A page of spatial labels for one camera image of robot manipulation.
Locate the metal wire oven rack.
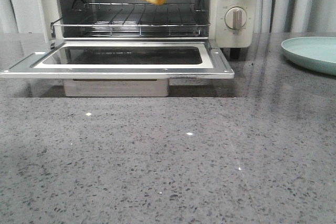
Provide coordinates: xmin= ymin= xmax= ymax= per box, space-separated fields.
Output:
xmin=50 ymin=3 xmax=209 ymax=38

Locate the light green plate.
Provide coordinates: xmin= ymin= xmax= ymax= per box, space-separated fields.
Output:
xmin=281 ymin=37 xmax=335 ymax=76

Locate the lower oven timer knob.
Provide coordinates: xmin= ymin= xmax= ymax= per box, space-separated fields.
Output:
xmin=225 ymin=7 xmax=247 ymax=30

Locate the oven door with glass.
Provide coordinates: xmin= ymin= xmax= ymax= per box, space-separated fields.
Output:
xmin=1 ymin=40 xmax=234 ymax=80

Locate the cream toaster oven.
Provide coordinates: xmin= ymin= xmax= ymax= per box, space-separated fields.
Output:
xmin=36 ymin=0 xmax=264 ymax=59

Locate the metal crumb tray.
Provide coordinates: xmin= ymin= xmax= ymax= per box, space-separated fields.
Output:
xmin=63 ymin=79 xmax=169 ymax=97

